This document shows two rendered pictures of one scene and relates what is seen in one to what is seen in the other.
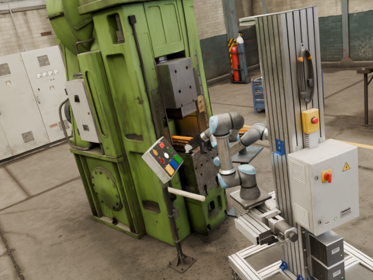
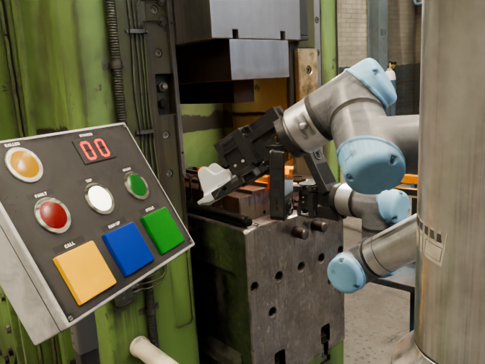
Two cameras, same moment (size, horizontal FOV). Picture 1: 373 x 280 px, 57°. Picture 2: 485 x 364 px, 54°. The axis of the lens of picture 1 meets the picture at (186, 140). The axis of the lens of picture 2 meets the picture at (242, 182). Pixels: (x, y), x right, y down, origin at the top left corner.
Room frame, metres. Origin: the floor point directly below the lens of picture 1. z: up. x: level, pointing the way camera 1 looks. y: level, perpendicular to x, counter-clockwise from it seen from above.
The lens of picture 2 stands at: (1.90, -0.11, 1.26)
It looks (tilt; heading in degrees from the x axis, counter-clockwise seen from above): 12 degrees down; 4
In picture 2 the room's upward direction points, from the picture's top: 3 degrees counter-clockwise
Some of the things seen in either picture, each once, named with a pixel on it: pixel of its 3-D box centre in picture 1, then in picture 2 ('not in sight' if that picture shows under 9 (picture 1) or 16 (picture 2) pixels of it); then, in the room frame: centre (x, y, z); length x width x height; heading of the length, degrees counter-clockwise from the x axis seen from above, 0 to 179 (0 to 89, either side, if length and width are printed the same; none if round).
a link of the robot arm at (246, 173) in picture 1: (246, 174); not in sight; (2.21, -0.37, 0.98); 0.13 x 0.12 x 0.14; 95
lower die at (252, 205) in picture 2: (180, 142); (219, 188); (3.26, 0.07, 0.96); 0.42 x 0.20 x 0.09; 45
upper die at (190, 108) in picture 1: (172, 108); (210, 65); (3.26, 0.07, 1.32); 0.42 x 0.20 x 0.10; 45
